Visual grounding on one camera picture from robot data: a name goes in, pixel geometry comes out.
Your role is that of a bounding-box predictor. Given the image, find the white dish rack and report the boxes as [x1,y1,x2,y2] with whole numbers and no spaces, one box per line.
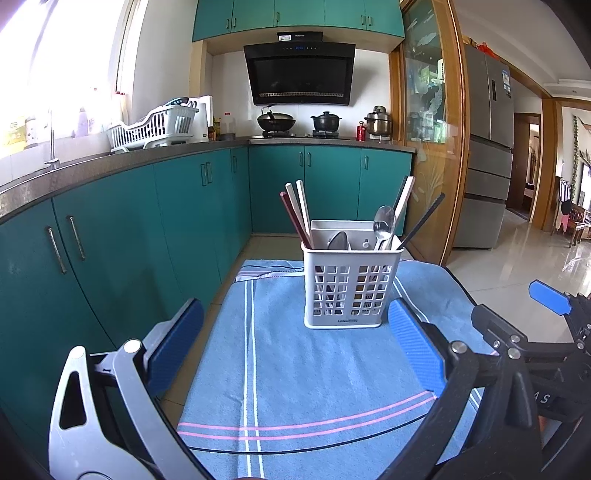
[107,104,199,152]

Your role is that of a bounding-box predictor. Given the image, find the black wok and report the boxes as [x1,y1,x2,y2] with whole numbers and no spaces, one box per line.
[257,108,297,132]

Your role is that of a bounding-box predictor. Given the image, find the white lattice utensil holder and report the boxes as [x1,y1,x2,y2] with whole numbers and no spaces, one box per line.
[301,220,406,330]

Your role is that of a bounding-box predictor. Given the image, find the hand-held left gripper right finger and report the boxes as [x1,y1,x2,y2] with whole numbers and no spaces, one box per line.
[388,299,544,480]

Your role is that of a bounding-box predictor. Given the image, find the steel spoon gold handle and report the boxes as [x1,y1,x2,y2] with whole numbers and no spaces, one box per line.
[373,205,398,252]

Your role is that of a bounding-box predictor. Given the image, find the green vine garland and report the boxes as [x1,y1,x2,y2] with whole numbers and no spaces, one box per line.
[571,115,583,176]

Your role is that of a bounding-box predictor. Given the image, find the yellow box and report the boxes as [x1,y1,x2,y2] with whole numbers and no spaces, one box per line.
[4,120,26,146]

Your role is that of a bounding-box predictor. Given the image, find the grey kitchen countertop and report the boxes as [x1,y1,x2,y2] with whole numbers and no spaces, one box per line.
[0,137,416,222]

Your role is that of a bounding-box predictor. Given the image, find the stainless steel pot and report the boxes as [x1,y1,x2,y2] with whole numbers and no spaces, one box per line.
[364,106,393,137]

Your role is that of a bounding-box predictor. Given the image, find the silver refrigerator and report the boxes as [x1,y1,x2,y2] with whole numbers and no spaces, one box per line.
[450,44,514,250]

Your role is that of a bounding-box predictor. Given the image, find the wooden chair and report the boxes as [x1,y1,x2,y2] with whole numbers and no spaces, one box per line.
[551,203,591,247]

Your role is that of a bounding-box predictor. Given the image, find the teal wall cabinets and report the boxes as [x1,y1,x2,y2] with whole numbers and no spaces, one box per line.
[191,0,406,43]

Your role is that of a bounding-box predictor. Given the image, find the gas stove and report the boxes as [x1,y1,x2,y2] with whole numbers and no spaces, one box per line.
[252,130,352,140]

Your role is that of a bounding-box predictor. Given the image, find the white cutting board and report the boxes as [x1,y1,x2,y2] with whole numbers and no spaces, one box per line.
[189,95,214,141]

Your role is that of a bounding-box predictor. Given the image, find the black lidded pot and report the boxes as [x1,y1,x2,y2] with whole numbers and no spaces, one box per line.
[311,111,342,133]

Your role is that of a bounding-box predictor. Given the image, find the wooden framed glass sliding door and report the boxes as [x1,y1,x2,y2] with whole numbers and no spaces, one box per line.
[389,0,472,266]

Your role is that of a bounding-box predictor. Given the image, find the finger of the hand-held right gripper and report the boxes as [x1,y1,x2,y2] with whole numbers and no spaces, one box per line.
[471,302,526,354]
[529,279,591,336]

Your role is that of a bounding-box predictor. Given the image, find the kitchen window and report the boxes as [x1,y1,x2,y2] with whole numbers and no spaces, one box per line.
[0,0,139,160]

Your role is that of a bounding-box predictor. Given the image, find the steel faucet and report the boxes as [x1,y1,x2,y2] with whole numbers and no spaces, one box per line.
[44,111,61,169]

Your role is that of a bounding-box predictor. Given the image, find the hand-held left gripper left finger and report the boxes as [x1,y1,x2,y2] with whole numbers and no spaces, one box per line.
[48,298,206,480]

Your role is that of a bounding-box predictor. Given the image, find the black range hood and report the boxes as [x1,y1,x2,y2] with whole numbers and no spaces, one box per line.
[243,31,356,107]

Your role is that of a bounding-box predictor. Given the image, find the teal base cabinets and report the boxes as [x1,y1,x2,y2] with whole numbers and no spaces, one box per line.
[0,145,413,462]

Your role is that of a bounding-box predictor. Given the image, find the blue striped towel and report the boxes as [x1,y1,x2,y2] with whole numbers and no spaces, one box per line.
[178,259,497,480]

